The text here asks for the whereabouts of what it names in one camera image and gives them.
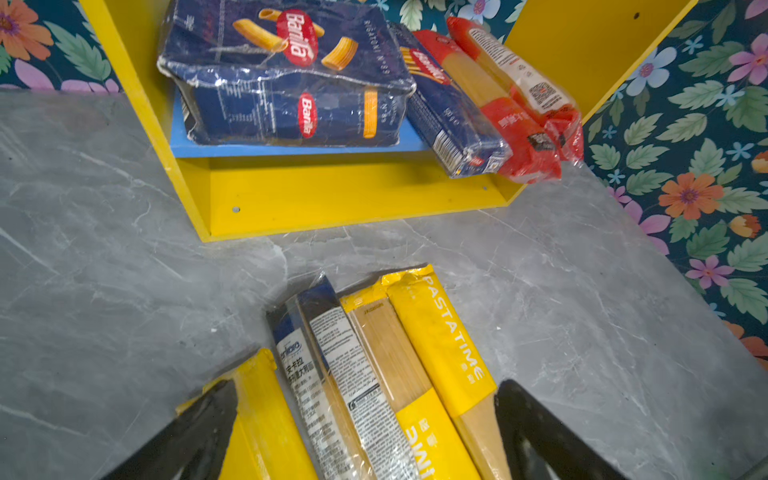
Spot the blue Barilla spaghetti box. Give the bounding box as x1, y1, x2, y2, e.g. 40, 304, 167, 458
388, 22, 512, 178

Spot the blue clear spaghetti bag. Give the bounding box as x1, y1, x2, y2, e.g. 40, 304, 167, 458
267, 296, 374, 479
298, 275, 418, 479

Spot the red clear labelled spaghetti bag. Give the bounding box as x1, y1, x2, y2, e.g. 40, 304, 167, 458
447, 17, 584, 164

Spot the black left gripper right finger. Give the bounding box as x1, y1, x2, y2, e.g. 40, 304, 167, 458
494, 379, 624, 480

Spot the yellow wooden shelf unit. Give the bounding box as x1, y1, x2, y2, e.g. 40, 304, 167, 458
84, 1, 692, 242

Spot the yellow pastatime bag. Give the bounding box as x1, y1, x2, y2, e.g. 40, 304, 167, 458
381, 265, 512, 479
341, 287, 480, 479

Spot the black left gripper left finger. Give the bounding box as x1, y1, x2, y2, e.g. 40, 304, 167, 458
105, 380, 238, 479

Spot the blue clear spaghetti bag left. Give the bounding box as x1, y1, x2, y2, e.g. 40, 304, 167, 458
267, 296, 374, 479

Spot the yellow spaghetti bag far left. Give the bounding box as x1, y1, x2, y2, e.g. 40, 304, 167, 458
201, 348, 318, 480

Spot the blue clear spaghetti bag right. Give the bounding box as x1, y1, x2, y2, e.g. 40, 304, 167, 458
298, 275, 418, 479

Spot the blue Barilla rigatoni bag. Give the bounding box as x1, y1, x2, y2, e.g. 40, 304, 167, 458
157, 0, 416, 147

